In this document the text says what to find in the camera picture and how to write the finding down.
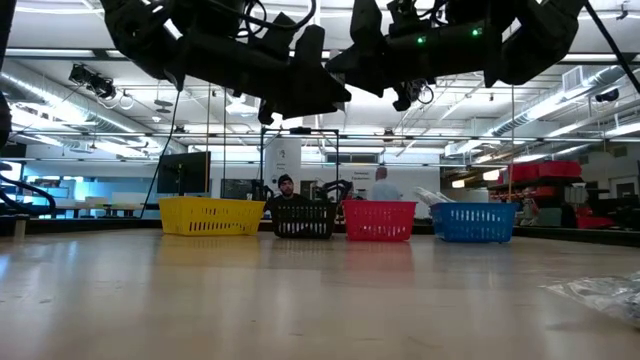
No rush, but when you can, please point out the black ceiling-mounted device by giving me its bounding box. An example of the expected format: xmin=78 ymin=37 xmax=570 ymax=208
xmin=68 ymin=63 xmax=119 ymax=100

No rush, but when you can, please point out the red plastic basket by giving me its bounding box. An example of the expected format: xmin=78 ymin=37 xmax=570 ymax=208
xmin=342 ymin=199 xmax=418 ymax=243

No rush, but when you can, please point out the person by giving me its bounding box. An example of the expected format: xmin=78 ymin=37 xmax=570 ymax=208
xmin=263 ymin=173 xmax=311 ymax=211
xmin=367 ymin=166 xmax=403 ymax=202

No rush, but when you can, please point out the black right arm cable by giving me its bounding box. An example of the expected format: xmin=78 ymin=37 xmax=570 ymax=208
xmin=582 ymin=0 xmax=640 ymax=95

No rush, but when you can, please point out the black background frame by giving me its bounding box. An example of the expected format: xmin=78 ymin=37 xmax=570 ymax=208
xmin=258 ymin=126 xmax=341 ymax=201

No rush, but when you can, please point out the yellow plastic basket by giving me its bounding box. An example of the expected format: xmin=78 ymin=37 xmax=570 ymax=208
xmin=158 ymin=195 xmax=266 ymax=237

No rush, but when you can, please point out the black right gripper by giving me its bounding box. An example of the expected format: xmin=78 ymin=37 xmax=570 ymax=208
xmin=325 ymin=0 xmax=489 ymax=112

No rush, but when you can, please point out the silver ceiling duct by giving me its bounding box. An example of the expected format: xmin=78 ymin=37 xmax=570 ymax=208
xmin=0 ymin=59 xmax=186 ymax=156
xmin=492 ymin=64 xmax=626 ymax=137

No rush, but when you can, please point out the black monitor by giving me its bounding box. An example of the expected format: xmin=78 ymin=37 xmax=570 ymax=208
xmin=156 ymin=151 xmax=212 ymax=196

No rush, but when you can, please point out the blue plastic basket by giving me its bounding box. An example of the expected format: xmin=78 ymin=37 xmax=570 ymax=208
xmin=429 ymin=201 xmax=518 ymax=244

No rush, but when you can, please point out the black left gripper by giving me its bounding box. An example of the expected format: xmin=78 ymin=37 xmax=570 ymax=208
xmin=185 ymin=14 xmax=352 ymax=126

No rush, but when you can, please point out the black cable conduit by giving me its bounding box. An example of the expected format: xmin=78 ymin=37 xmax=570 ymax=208
xmin=0 ymin=172 xmax=57 ymax=217

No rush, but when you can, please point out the black plastic basket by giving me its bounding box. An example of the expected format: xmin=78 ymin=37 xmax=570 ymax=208
xmin=269 ymin=198 xmax=339 ymax=240

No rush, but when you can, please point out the large red storage bin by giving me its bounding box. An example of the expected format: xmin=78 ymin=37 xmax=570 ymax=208
xmin=537 ymin=160 xmax=584 ymax=179

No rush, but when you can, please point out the small red storage bin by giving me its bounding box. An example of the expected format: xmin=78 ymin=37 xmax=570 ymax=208
xmin=509 ymin=163 xmax=540 ymax=182

